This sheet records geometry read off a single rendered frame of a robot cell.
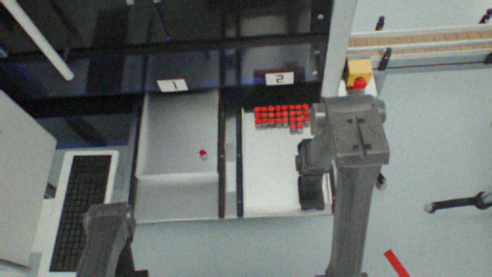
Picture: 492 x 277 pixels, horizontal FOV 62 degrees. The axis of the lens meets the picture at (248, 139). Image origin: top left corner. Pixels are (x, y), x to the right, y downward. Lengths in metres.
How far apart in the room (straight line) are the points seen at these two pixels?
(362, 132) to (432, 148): 1.85
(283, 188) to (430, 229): 1.14
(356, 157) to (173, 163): 0.87
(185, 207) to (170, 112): 0.35
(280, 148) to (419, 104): 1.36
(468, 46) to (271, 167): 0.79
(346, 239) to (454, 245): 1.62
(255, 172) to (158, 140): 0.35
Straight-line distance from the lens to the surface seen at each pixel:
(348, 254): 0.73
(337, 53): 1.24
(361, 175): 0.62
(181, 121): 1.44
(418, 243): 2.25
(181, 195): 1.33
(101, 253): 0.72
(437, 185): 2.37
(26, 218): 1.51
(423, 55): 1.54
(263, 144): 1.35
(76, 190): 1.52
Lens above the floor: 2.10
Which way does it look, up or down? 63 degrees down
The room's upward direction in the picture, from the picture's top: 10 degrees counter-clockwise
